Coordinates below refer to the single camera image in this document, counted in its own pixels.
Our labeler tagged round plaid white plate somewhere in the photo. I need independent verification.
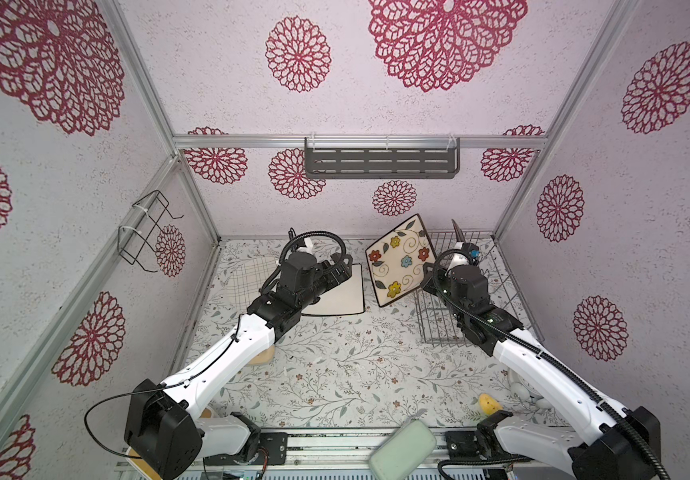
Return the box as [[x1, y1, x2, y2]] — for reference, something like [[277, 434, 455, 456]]
[[224, 257, 277, 311]]

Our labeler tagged dark square plate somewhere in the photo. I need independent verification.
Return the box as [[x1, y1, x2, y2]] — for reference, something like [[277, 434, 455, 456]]
[[365, 214, 436, 308]]

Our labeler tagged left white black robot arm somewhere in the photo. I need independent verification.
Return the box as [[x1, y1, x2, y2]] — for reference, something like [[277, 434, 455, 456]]
[[123, 230, 352, 479]]

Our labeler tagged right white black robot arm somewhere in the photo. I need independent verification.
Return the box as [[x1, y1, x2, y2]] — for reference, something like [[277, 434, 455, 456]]
[[422, 243, 669, 479]]

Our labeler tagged dark round plate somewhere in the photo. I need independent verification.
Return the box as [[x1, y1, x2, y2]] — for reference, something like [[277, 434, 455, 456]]
[[451, 219, 469, 250]]

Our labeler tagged beige oval sponge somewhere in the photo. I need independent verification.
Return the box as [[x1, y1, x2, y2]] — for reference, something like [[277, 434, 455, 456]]
[[248, 346, 276, 366]]

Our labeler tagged yellow rubber duck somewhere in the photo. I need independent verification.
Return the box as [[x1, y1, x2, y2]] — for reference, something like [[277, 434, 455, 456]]
[[477, 393, 503, 416]]

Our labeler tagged green rounded pad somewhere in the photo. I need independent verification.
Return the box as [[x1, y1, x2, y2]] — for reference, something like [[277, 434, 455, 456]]
[[368, 420, 437, 480]]

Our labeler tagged wooden top tissue box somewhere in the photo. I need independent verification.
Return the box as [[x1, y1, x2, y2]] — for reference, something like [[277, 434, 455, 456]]
[[128, 407, 214, 480]]

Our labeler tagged wire dish rack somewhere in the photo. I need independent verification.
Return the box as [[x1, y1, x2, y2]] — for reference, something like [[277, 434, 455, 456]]
[[415, 227, 542, 356]]

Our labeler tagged grey wall shelf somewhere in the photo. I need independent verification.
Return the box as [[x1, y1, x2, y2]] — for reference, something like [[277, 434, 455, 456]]
[[303, 138, 460, 180]]

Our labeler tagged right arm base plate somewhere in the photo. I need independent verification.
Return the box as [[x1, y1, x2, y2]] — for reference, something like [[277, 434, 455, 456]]
[[444, 429, 483, 463]]

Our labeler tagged black wire wall basket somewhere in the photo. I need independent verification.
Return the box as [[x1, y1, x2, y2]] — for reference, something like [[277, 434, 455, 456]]
[[116, 190, 187, 278]]

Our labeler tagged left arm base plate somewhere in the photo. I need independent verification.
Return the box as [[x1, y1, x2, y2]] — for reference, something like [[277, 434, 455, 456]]
[[204, 432, 288, 467]]

